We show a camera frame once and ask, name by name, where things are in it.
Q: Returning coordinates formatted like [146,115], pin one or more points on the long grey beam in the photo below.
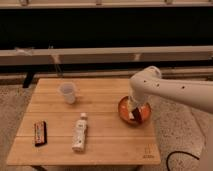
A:
[30,56]

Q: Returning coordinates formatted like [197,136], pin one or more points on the wooden table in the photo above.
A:
[110,141]

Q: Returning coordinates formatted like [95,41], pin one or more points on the clear plastic cup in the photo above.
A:
[68,91]

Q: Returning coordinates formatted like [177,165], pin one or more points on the white sponge block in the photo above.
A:
[131,116]

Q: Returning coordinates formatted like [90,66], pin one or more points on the white plastic bottle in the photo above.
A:
[80,131]

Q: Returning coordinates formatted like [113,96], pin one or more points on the orange ceramic bowl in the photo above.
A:
[124,108]

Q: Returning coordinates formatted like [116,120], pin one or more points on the black red candy bar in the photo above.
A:
[40,133]

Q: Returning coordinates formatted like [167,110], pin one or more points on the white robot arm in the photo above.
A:
[197,94]

